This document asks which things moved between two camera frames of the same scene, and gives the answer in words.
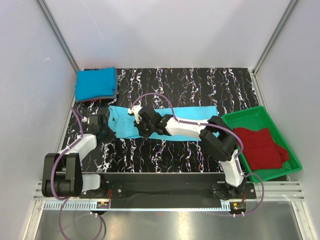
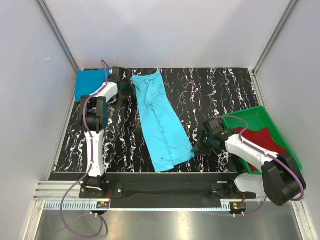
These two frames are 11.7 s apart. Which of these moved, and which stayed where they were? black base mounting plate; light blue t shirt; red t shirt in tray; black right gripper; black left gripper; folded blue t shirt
Moved: light blue t shirt; black right gripper; black left gripper
Stayed: black base mounting plate; red t shirt in tray; folded blue t shirt
